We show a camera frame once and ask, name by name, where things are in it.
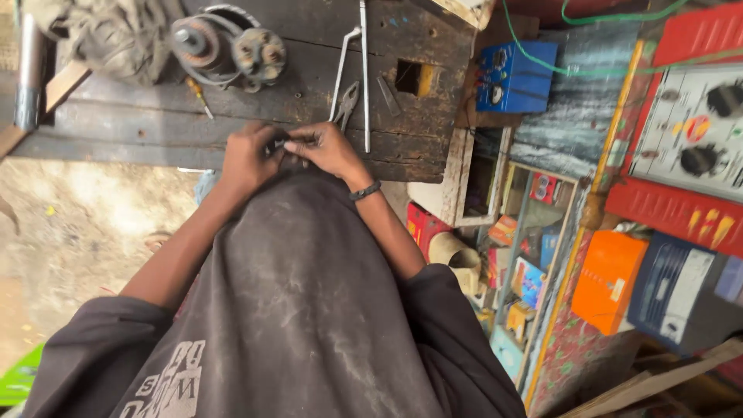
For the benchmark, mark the dirty grey rag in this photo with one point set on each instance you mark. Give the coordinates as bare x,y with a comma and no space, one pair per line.
110,35

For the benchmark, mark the bent white metal rod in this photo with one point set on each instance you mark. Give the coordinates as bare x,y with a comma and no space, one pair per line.
343,67

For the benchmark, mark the dark blue appliance box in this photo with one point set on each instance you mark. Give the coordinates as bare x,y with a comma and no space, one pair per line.
679,296

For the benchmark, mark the green plastic item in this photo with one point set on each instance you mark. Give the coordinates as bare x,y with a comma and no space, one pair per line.
20,374

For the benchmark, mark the floral patterned counter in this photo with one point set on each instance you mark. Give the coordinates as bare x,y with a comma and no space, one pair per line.
574,354

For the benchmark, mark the shelf of colourful boxes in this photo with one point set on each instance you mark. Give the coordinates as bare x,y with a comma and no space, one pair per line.
525,267

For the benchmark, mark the person's right fingers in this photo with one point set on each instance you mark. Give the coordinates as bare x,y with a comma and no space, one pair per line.
302,145

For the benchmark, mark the white wooden frame box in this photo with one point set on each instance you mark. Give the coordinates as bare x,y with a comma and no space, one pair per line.
464,180

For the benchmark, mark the small dark metal part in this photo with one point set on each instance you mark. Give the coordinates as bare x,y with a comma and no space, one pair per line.
278,143

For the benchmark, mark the blue metal meter box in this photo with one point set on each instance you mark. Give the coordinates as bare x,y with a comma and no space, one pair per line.
514,76

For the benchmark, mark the person's left hand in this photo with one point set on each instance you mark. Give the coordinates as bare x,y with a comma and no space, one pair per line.
247,159

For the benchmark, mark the wooden plank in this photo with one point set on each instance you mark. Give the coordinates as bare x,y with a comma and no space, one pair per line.
650,380

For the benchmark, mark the dismantled electric motor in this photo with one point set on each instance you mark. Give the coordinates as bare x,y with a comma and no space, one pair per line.
229,46

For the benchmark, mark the small flat metal file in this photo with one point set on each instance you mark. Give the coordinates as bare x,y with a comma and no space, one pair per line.
388,96

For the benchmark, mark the red carton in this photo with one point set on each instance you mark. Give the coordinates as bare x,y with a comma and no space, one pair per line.
422,223

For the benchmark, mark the beige cardboard tube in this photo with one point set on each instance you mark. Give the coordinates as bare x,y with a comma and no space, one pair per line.
455,255

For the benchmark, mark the person's right hand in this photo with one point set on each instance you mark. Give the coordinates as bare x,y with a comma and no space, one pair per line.
328,151

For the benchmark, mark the dark grey printed shirt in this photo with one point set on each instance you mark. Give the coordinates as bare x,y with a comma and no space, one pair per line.
290,313

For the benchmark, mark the person's left fingers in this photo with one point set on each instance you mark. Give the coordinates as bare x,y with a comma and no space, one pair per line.
267,138

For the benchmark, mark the long straight metal rod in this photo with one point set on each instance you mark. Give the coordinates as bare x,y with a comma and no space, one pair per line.
364,75

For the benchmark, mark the grey metal pipe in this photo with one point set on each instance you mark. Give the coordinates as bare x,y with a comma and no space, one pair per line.
29,69

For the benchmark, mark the grey metal pliers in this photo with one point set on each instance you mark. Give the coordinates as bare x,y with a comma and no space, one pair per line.
347,105

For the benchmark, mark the orange box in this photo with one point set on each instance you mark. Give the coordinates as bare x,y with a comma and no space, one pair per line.
606,281

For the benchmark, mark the red and white voltage stabilizer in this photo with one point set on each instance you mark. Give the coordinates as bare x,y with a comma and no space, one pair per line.
691,127

